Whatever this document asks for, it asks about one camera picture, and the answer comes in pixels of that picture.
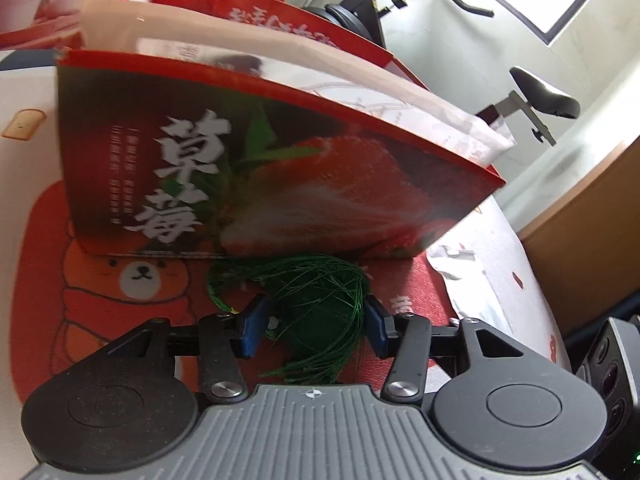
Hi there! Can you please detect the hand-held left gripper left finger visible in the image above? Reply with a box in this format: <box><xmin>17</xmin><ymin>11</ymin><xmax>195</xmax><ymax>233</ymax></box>
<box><xmin>100</xmin><ymin>294</ymin><xmax>272</xmax><ymax>405</ymax></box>

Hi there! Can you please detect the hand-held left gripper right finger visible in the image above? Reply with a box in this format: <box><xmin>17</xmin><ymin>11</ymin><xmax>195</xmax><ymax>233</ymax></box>
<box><xmin>365</xmin><ymin>296</ymin><xmax>533</xmax><ymax>405</ymax></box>

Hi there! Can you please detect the green tassel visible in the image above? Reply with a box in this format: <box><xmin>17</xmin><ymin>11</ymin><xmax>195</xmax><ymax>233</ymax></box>
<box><xmin>206</xmin><ymin>255</ymin><xmax>371</xmax><ymax>386</ymax></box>

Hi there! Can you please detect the red strawberry print box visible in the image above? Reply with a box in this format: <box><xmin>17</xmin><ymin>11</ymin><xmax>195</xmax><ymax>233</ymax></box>
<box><xmin>54</xmin><ymin>0</ymin><xmax>516</xmax><ymax>261</ymax></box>

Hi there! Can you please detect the printed cartoon tablecloth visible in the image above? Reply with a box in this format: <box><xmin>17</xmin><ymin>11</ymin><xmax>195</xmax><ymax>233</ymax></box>
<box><xmin>0</xmin><ymin>47</ymin><xmax>573</xmax><ymax>411</ymax></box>

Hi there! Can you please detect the brown wooden board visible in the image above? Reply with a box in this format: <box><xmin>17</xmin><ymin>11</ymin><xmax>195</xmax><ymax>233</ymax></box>
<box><xmin>517</xmin><ymin>142</ymin><xmax>640</xmax><ymax>333</ymax></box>

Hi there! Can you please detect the black exercise bike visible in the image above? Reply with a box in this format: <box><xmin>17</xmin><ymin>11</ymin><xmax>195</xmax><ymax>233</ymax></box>
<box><xmin>305</xmin><ymin>0</ymin><xmax>582</xmax><ymax>147</ymax></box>

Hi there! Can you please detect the printed room scene backdrop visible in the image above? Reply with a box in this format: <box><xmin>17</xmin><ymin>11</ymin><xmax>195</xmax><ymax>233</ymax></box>
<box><xmin>0</xmin><ymin>0</ymin><xmax>301</xmax><ymax>51</ymax></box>

